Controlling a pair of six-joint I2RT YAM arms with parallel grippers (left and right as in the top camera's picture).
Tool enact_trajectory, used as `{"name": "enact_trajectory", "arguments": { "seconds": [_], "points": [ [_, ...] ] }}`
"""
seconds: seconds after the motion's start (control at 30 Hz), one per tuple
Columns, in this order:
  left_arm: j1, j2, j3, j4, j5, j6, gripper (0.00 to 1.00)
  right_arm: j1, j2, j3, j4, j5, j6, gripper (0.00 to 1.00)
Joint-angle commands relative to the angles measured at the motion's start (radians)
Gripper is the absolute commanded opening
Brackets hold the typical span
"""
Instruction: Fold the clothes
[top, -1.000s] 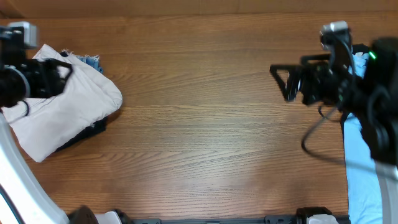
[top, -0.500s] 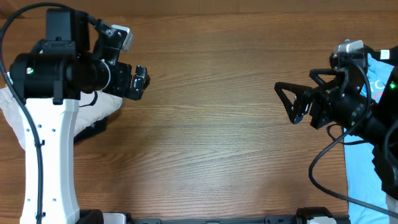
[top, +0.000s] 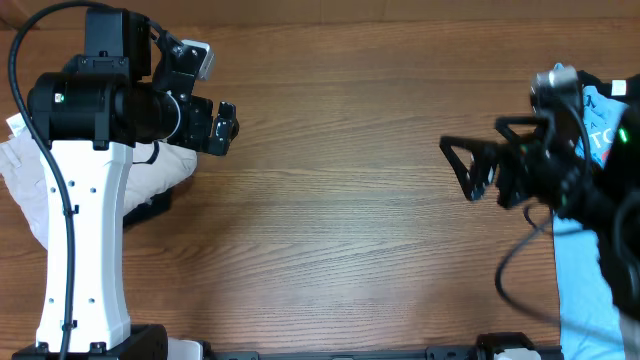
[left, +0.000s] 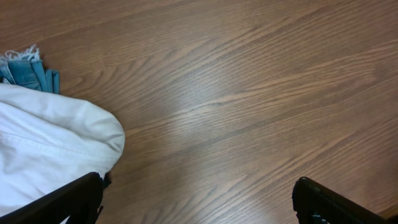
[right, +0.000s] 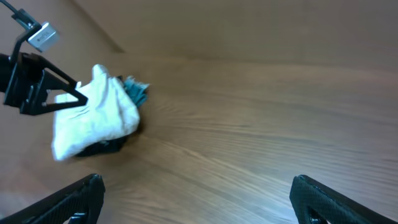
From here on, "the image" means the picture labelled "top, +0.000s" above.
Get black folded garment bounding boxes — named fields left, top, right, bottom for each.
left=123, top=188, right=173, bottom=228

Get beige khaki shorts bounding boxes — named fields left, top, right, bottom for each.
left=1, top=114, right=197, bottom=247

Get black garment right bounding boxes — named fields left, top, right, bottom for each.
left=577, top=70, right=639, bottom=110

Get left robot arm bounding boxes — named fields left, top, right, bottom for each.
left=8, top=1, right=240, bottom=360

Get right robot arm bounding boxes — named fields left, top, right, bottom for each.
left=440, top=67, right=639, bottom=319

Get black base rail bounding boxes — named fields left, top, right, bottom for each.
left=204, top=332, right=565, bottom=360

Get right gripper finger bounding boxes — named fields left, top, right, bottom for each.
left=439, top=136, right=500, bottom=201
left=495, top=116, right=550, bottom=145

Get light blue t-shirt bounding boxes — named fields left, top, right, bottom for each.
left=553, top=105, right=639, bottom=360

